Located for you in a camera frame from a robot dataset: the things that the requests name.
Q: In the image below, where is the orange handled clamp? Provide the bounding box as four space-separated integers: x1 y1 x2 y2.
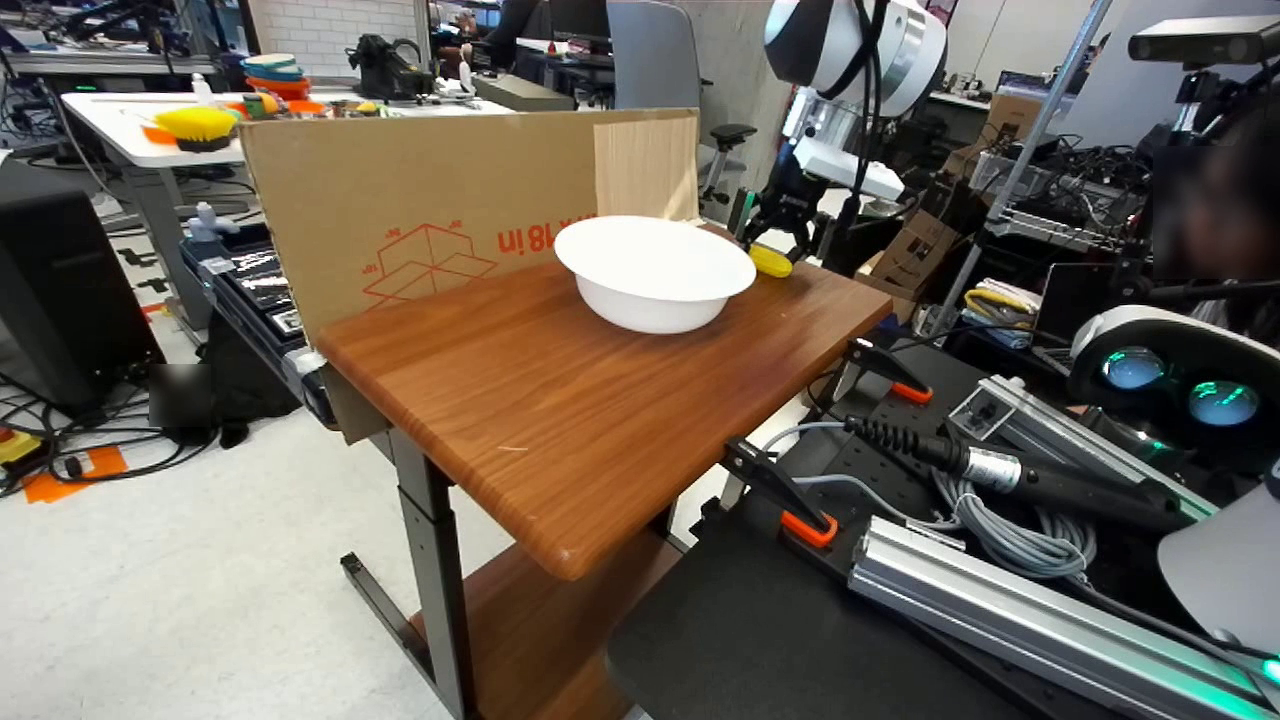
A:
723 441 840 552

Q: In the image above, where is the black table leg frame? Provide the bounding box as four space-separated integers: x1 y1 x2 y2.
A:
334 437 482 720

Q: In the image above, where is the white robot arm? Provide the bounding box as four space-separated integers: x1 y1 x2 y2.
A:
764 0 949 200

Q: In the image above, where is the yellow object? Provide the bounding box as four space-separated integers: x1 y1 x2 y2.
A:
749 243 795 279

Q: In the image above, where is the cardboard sheet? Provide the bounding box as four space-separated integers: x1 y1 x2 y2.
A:
240 112 699 339

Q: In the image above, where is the white bowl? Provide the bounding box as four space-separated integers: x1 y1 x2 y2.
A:
552 217 754 335

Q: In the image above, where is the white background table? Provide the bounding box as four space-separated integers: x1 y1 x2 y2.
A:
61 83 517 254

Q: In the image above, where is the yellow bowl on table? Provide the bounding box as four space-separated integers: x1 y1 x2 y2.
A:
154 105 240 153

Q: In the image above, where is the aluminium extrusion rail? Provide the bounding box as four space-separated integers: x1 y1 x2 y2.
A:
849 520 1277 720

